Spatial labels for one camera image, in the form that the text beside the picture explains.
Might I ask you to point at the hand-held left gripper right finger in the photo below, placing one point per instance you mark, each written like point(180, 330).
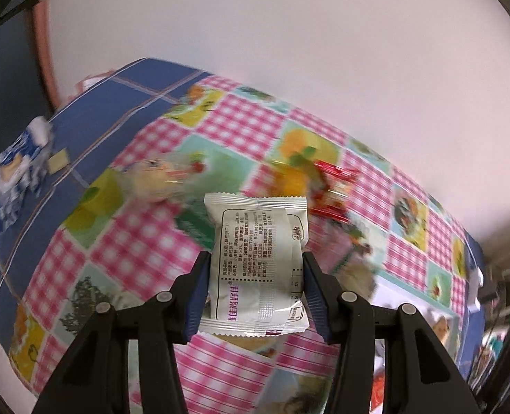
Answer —
point(317, 310)

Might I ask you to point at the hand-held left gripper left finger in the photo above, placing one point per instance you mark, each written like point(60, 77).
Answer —
point(196, 306)

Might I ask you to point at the white packet with magenta print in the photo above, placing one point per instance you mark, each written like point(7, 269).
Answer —
point(255, 258)

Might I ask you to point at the green snack packet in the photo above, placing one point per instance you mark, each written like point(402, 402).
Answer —
point(192, 226)

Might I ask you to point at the clear packet of small buns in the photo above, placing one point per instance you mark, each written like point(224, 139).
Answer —
point(151, 179)

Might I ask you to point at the pink checked fruit-print tablecloth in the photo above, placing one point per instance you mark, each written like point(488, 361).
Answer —
point(151, 246)

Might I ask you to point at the red cartoon snack packet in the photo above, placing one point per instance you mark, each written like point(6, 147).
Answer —
point(335, 189)

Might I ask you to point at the yellow snack packet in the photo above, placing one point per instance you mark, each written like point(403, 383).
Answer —
point(291, 179)

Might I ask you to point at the white power strip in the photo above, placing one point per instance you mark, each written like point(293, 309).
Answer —
point(475, 278)

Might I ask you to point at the small beige block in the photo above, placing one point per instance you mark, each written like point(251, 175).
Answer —
point(58, 161)

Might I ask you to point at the checkered picture tablecloth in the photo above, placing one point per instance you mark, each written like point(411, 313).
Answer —
point(99, 108)

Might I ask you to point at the crumpled blue white packet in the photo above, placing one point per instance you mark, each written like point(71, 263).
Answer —
point(17, 159)

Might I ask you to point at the pink door frame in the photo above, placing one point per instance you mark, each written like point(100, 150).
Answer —
point(46, 51)

